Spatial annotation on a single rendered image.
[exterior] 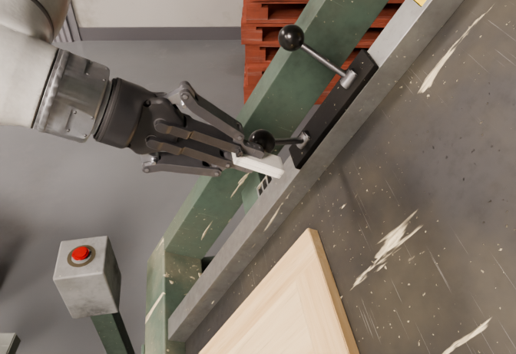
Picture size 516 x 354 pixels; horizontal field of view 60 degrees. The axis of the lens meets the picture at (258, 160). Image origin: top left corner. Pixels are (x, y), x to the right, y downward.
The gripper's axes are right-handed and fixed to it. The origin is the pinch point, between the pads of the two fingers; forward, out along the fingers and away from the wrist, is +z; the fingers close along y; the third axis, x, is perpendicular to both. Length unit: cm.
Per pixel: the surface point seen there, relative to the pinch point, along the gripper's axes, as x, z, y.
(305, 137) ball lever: 9.2, 9.9, 0.8
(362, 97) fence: 7.5, 12.4, 11.0
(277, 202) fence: 7.4, 12.0, -11.7
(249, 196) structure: 27.0, 19.0, -28.2
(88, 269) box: 27, -6, -64
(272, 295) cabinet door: -4.5, 13.7, -20.6
